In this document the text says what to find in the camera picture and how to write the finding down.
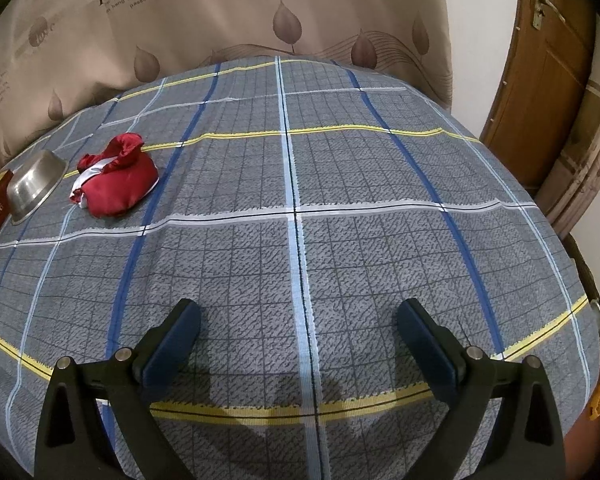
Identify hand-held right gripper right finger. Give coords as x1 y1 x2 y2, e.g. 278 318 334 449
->
397 298 566 480

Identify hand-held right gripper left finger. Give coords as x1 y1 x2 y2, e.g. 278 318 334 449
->
35 298 202 480

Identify red satin pouch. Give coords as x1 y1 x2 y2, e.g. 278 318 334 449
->
69 132 160 219

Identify steel bowl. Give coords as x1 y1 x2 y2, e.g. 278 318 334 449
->
6 149 69 225

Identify grey plaid bedsheet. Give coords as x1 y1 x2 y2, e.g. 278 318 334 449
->
0 55 600 480

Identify brown wooden door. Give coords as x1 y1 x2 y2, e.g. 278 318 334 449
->
480 0 599 192

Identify beige leaf printed curtain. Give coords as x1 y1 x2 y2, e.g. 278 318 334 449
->
0 0 454 173

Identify brass door handle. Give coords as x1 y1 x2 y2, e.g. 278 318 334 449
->
531 0 569 29

